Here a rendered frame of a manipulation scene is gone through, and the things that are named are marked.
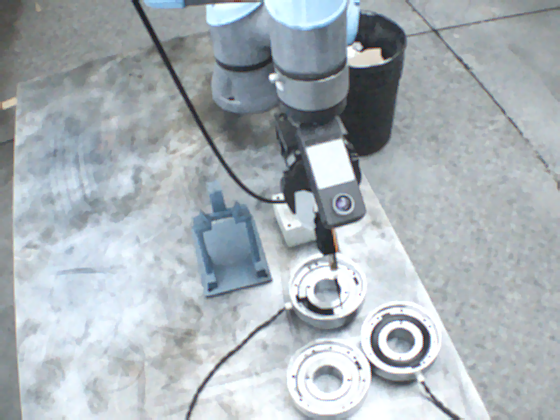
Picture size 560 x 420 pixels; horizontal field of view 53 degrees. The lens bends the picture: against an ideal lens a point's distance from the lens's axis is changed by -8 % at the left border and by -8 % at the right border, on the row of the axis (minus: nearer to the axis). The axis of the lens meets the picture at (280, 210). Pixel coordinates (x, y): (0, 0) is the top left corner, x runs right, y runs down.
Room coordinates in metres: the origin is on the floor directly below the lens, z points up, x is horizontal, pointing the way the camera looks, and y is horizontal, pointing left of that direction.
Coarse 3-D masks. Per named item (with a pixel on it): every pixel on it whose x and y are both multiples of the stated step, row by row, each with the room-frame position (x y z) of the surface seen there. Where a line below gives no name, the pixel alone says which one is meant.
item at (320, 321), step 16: (320, 256) 0.49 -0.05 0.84; (304, 272) 0.47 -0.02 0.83; (352, 272) 0.46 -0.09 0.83; (288, 288) 0.44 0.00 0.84; (320, 288) 0.45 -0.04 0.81; (320, 304) 0.41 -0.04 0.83; (336, 304) 0.41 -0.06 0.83; (352, 304) 0.41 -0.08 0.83; (304, 320) 0.40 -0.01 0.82; (320, 320) 0.39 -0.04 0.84; (336, 320) 0.38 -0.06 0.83
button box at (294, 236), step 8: (280, 208) 0.58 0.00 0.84; (288, 208) 0.57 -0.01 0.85; (280, 216) 0.56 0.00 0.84; (288, 216) 0.56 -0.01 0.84; (280, 224) 0.57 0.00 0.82; (288, 224) 0.54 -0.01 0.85; (296, 224) 0.54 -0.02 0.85; (288, 232) 0.54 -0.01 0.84; (296, 232) 0.54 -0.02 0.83; (304, 232) 0.54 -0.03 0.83; (312, 232) 0.54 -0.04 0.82; (288, 240) 0.53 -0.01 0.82; (296, 240) 0.54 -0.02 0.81; (304, 240) 0.54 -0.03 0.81; (312, 240) 0.54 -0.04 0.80
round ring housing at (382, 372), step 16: (384, 304) 0.39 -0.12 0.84; (400, 304) 0.39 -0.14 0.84; (416, 304) 0.39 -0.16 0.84; (368, 320) 0.37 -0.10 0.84; (432, 320) 0.36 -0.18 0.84; (368, 336) 0.36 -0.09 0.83; (384, 336) 0.35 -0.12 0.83; (400, 336) 0.36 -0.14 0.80; (416, 336) 0.35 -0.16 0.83; (432, 336) 0.34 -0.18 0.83; (368, 352) 0.33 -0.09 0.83; (384, 352) 0.33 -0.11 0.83; (416, 352) 0.32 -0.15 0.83; (432, 352) 0.32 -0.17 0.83; (384, 368) 0.30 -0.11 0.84; (416, 368) 0.30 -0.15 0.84
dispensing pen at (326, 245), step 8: (320, 224) 0.46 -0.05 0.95; (320, 232) 0.45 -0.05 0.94; (328, 232) 0.45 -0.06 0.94; (320, 240) 0.45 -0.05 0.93; (328, 240) 0.45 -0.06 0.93; (320, 248) 0.45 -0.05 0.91; (328, 248) 0.44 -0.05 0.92; (336, 248) 0.44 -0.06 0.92; (328, 256) 0.44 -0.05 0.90; (336, 256) 0.44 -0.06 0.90; (328, 264) 0.44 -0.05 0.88; (336, 264) 0.44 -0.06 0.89; (336, 272) 0.43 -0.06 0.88; (336, 280) 0.42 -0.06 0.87; (336, 288) 0.42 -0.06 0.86
